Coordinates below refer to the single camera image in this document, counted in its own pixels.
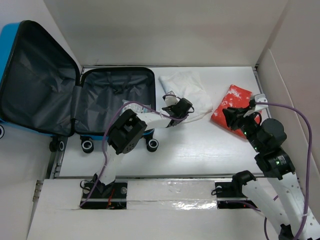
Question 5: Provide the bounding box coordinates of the red white patterned cloth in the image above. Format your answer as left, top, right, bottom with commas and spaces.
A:
210, 84, 258, 139

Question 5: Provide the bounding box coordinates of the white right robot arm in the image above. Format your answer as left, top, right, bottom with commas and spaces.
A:
222, 106, 320, 240

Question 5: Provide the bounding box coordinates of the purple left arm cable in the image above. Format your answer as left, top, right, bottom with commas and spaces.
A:
79, 101, 187, 208

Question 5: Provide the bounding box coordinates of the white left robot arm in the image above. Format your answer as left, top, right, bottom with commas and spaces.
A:
80, 94, 195, 206

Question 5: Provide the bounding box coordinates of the blue hard-shell suitcase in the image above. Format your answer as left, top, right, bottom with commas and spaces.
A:
0, 20, 156, 154

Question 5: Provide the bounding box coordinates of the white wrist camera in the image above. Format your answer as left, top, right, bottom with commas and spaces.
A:
244, 93, 268, 117
162, 91, 179, 107

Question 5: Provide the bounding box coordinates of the clear plastic toiletry packet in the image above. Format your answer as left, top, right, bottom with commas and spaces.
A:
120, 99, 152, 114

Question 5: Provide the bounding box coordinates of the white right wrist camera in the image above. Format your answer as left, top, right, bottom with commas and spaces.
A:
244, 93, 268, 117

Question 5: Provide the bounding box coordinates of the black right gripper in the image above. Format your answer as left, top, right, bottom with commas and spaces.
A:
221, 105, 264, 153

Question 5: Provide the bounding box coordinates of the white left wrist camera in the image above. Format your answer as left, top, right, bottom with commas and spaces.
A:
162, 91, 179, 107

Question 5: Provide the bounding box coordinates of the silver foil tape strip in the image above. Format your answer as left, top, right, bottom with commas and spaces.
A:
126, 179, 218, 211

